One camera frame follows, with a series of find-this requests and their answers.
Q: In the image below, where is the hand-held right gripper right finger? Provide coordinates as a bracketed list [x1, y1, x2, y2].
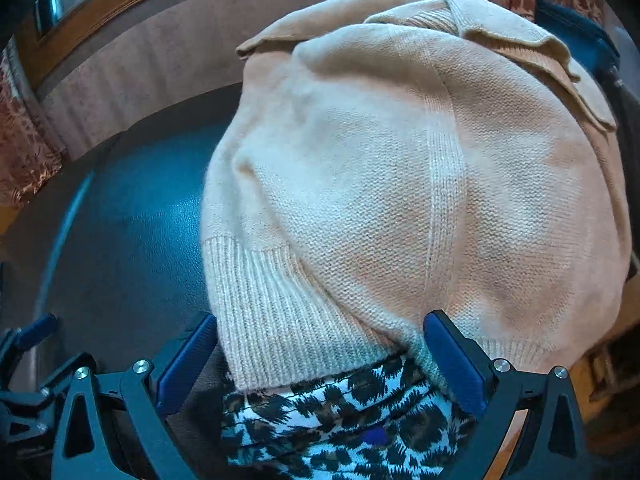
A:
[422, 310, 590, 480]

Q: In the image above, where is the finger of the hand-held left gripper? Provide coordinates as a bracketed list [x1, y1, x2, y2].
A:
[0, 314, 59, 361]
[0, 354, 71, 411]

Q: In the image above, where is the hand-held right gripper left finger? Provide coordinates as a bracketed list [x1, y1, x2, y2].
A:
[52, 312, 219, 480]

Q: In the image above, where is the beige knit sweater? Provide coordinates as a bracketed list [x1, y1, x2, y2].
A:
[199, 0, 632, 393]

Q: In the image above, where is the dark brown cloth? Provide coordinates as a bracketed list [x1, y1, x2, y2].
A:
[165, 342, 241, 480]

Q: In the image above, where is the wooden ledge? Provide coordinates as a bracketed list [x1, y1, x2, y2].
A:
[0, 199, 22, 247]

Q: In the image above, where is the leopard print cloth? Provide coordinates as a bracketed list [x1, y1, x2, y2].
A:
[220, 350, 481, 480]

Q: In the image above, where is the grey sheer curtain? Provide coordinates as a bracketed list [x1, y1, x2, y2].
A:
[35, 0, 476, 161]

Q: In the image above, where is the dark blue cloth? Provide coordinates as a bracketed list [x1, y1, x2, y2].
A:
[534, 0, 623, 92]

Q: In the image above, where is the wooden table frame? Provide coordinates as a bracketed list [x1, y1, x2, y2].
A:
[570, 260, 640, 461]

